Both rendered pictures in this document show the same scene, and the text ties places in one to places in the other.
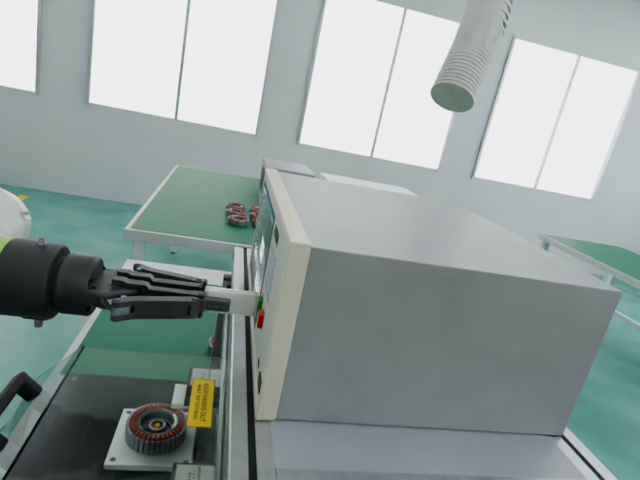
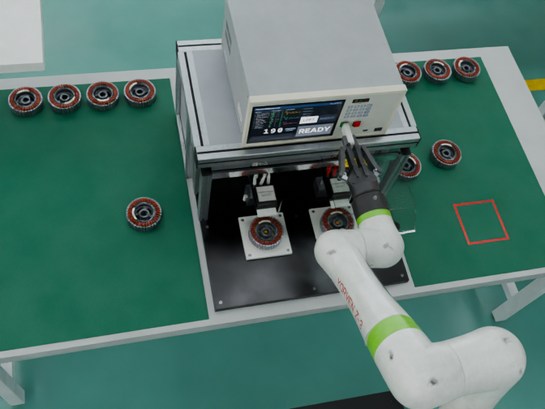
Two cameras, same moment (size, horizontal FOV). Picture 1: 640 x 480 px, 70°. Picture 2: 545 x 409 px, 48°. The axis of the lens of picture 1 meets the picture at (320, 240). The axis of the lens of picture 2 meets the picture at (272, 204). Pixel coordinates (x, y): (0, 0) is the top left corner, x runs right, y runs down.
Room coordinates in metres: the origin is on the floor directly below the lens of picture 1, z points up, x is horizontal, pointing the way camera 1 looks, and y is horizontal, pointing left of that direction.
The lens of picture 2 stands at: (0.94, 1.12, 2.57)
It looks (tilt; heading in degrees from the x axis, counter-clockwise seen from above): 60 degrees down; 257
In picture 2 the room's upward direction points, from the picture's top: 16 degrees clockwise
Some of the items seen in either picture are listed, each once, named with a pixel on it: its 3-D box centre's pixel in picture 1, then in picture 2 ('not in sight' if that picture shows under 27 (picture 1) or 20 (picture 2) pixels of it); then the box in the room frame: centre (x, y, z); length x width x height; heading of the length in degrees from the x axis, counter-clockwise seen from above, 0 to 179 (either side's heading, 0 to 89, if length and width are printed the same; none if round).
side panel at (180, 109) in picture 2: not in sight; (186, 117); (1.02, -0.11, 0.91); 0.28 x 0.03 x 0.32; 103
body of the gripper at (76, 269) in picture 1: (103, 287); (362, 183); (0.52, 0.25, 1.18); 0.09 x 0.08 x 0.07; 103
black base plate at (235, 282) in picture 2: not in sight; (298, 229); (0.62, 0.19, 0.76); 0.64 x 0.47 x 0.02; 13
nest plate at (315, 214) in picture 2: not in sight; (335, 226); (0.50, 0.18, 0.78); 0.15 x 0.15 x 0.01; 13
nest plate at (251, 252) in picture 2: not in sight; (264, 235); (0.73, 0.23, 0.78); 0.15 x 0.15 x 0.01; 13
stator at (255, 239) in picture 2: not in sight; (265, 232); (0.73, 0.23, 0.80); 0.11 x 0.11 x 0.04
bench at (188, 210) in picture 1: (236, 253); not in sight; (2.98, 0.54, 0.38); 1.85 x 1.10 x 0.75; 13
